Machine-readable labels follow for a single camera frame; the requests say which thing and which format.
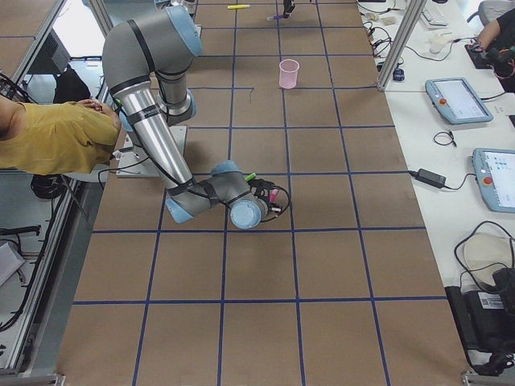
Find aluminium frame post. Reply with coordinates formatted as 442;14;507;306
377;0;426;92

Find purple pen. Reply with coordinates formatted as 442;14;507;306
266;14;287;21

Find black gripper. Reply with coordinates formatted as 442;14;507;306
249;178;278;205

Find pink pen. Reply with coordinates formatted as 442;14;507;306
269;189;279;204

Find black power adapter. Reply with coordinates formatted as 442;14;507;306
417;168;446;189

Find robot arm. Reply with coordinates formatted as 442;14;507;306
102;6;284;229

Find pink mesh cup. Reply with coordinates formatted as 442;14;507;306
278;59;299;89

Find teach pendant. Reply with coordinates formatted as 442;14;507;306
425;77;493;125
472;148;514;213

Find upper teach pendant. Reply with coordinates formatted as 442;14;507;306
425;77;493;125

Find person in yellow shirt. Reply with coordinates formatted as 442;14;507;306
1;96;122;175

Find lower teach pendant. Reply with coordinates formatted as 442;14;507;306
472;148;514;213

